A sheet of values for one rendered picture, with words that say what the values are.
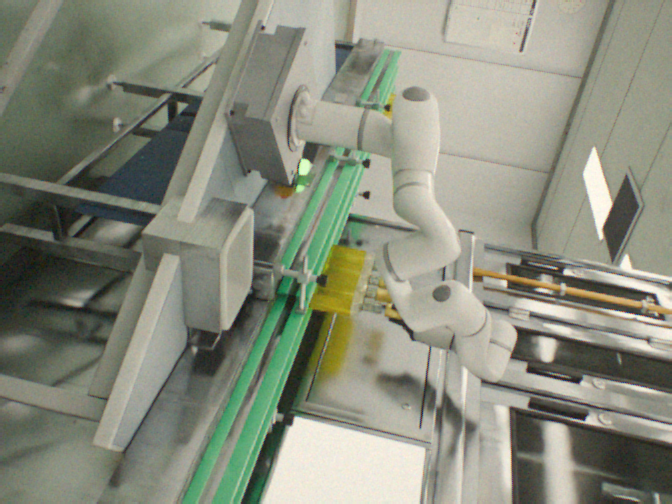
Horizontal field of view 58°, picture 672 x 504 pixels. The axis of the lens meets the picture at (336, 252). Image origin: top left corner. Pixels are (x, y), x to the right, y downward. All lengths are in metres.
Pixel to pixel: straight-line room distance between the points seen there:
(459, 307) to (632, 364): 0.85
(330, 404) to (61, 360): 0.68
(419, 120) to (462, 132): 6.43
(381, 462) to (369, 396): 0.19
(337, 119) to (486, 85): 6.14
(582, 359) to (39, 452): 1.41
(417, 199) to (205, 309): 0.48
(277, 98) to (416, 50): 6.13
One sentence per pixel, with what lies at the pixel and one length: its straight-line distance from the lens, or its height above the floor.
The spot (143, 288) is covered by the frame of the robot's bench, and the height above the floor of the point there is 0.68.
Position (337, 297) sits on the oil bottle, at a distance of 1.54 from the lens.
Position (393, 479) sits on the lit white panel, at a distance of 1.40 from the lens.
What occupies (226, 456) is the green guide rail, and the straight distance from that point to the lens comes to 1.21.
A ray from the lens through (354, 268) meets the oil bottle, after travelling 1.65.
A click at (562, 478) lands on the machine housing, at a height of 1.63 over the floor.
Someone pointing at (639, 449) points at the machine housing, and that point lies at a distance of 1.74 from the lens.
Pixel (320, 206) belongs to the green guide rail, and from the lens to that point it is 1.68.
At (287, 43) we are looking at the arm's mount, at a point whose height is 0.83.
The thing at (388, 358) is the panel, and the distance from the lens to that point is 1.63.
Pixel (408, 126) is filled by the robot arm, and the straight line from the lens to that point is 1.24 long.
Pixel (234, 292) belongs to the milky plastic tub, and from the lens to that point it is 1.39.
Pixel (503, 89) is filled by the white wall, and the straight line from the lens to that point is 7.49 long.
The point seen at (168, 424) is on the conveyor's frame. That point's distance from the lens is 1.23.
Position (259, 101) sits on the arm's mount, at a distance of 1.31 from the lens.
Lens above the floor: 1.17
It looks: 6 degrees down
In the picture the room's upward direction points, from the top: 102 degrees clockwise
